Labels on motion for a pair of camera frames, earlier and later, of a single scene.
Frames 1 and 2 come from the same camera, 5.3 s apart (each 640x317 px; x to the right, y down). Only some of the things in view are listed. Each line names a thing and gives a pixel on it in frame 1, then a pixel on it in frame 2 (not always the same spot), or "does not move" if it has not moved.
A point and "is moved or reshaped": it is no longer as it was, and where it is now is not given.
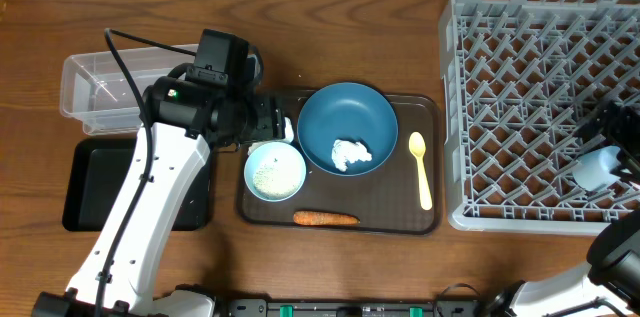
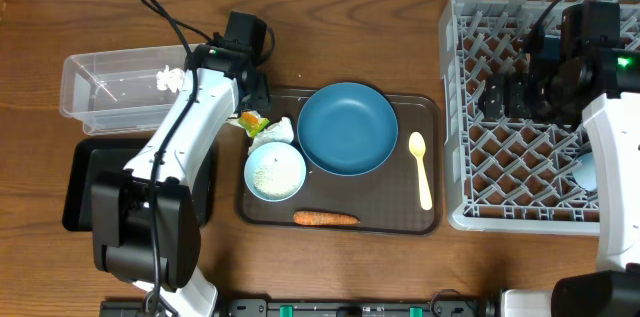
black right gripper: [616, 131] -> [515, 83]
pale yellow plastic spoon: [417, 146] does not move
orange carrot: [324, 218] does not move
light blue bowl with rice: [275, 171] does not move
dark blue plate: [350, 112] does not move
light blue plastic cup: [592, 170] does not move
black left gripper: [267, 114] -> [261, 97]
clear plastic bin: [96, 90] does not move
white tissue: [345, 152] is moved or reshaped
